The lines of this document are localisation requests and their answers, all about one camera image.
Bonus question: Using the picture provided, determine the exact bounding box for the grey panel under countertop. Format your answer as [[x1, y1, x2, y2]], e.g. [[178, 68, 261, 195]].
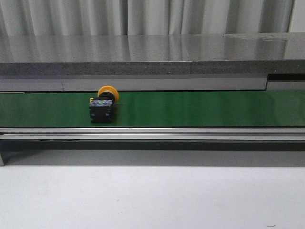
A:
[[0, 73, 305, 92]]

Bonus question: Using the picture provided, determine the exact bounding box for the grey curtain backdrop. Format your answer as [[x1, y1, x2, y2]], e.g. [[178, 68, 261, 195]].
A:
[[0, 0, 305, 36]]

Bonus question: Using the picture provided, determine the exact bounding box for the yellow black push button switch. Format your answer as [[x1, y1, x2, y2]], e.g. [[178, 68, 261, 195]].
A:
[[89, 86, 119, 123]]

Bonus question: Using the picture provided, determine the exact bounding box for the aluminium conveyor frame rail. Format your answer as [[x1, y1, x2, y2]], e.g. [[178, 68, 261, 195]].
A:
[[0, 127, 305, 167]]

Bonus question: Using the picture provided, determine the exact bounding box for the grey stone countertop slab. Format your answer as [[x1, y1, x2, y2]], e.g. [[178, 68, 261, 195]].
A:
[[0, 33, 305, 76]]

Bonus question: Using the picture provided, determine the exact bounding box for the green conveyor belt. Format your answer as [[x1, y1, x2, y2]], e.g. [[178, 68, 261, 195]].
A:
[[0, 91, 305, 128]]

